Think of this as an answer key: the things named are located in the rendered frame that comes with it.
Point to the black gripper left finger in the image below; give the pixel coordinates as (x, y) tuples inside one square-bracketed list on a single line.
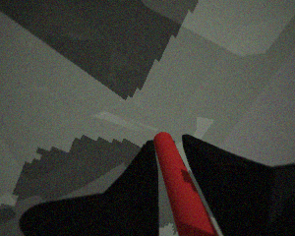
[(129, 207)]

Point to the red peg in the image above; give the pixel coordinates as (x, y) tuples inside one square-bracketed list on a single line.
[(190, 214)]

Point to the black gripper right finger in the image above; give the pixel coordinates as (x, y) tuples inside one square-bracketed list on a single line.
[(245, 197)]

